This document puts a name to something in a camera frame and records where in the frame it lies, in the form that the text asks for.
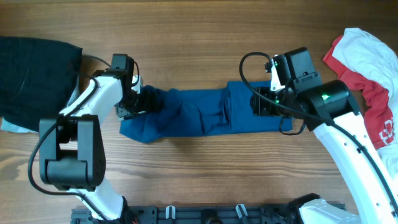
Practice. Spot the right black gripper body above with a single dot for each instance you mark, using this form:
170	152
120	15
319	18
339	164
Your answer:
257	101

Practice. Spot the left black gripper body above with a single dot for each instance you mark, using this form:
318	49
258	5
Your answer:
148	101

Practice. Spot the blue polo shirt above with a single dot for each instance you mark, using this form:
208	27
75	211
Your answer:
192	113

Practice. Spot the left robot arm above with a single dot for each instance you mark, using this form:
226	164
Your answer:
70	148

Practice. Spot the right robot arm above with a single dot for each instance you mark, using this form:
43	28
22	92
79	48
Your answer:
330	111

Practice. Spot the red t-shirt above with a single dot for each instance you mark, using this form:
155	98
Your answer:
378	117

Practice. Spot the black folded garment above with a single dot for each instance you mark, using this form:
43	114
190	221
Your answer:
38	77

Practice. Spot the white printed t-shirt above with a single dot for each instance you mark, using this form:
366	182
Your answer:
363	53

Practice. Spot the light grey folded garment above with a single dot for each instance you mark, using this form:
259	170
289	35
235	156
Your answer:
12	128

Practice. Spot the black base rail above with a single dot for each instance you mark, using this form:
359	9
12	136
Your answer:
266	214

